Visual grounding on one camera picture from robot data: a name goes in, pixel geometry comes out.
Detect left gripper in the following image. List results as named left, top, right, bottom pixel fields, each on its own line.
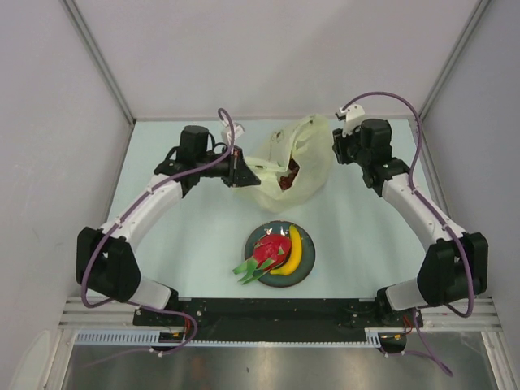
left=196, top=145, right=260, bottom=188

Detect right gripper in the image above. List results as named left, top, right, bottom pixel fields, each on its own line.
left=331, top=122, right=369, bottom=167

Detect yellow-green plastic bag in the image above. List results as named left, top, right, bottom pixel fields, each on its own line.
left=236, top=115, right=334, bottom=214

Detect red fake grapes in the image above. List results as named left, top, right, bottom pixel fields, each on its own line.
left=278, top=158, right=300, bottom=191

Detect red fake dragon fruit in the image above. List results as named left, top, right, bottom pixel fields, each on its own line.
left=232, top=233, right=292, bottom=284

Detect yellow fake banana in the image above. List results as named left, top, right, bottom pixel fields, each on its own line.
left=270, top=225, right=303, bottom=276

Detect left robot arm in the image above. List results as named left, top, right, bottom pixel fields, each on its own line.
left=76, top=125, right=261, bottom=325

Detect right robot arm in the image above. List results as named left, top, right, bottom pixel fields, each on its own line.
left=332, top=119, right=489, bottom=326

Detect blue ceramic plate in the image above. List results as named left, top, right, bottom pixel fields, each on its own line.
left=233, top=220, right=316, bottom=288

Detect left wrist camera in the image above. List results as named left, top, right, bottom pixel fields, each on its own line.
left=221, top=121, right=245, bottom=144

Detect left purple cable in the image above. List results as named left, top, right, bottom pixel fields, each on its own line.
left=80, top=107, right=239, bottom=309

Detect purple cable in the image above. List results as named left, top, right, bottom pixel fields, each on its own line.
left=80, top=107, right=239, bottom=309
left=340, top=91, right=476, bottom=318

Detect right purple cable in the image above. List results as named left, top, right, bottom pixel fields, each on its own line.
left=340, top=91, right=476, bottom=318

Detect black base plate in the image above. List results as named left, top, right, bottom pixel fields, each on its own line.
left=132, top=297, right=423, bottom=353

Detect white cable duct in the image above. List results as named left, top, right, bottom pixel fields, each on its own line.
left=75, top=329, right=405, bottom=349

